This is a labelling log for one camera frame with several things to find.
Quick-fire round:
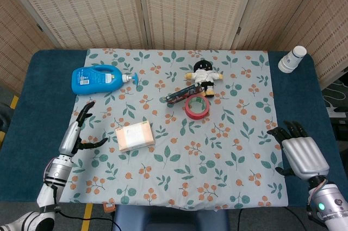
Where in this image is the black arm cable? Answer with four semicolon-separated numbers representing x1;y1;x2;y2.
53;205;122;231

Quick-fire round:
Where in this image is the woven folding screen panel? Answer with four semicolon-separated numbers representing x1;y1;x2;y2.
0;0;149;50
231;0;327;52
0;0;55;93
135;0;260;51
277;0;348;88

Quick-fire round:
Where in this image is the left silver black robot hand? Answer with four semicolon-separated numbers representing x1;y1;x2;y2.
58;101;109;158

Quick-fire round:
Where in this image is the dark blue table cover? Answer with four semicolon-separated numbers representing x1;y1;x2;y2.
0;48;340;210

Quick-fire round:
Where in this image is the blue pump detergent bottle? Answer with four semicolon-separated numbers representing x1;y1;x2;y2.
71;64;140;96

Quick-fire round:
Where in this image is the black white plush doll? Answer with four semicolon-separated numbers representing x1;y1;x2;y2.
184;60;225;98

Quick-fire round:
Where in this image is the dark blue chair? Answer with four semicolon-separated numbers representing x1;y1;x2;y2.
112;204;229;231

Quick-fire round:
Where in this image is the red tape roll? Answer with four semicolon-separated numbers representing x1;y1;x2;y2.
184;95;211;120

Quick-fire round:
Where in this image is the white power strip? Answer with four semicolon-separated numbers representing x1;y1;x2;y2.
328;106;348;119

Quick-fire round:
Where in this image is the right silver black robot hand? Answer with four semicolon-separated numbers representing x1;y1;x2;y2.
266;120;331;180

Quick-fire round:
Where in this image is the dark red printed carton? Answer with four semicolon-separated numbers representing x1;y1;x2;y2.
166;83;203;105

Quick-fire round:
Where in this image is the floral tablecloth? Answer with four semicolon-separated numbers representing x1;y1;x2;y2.
48;48;289;210

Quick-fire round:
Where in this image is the white rectangular box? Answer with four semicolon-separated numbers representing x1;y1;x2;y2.
115;121;156;153

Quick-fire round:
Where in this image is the white paper cup stack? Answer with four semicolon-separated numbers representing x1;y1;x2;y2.
277;45;307;73

